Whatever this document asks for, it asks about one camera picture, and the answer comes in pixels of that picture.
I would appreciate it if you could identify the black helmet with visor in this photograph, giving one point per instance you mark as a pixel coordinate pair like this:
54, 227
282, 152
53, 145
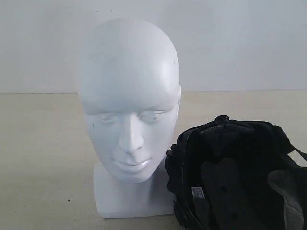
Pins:
236, 175

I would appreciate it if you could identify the white mannequin head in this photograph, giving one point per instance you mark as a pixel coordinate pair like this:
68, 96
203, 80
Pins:
129, 88

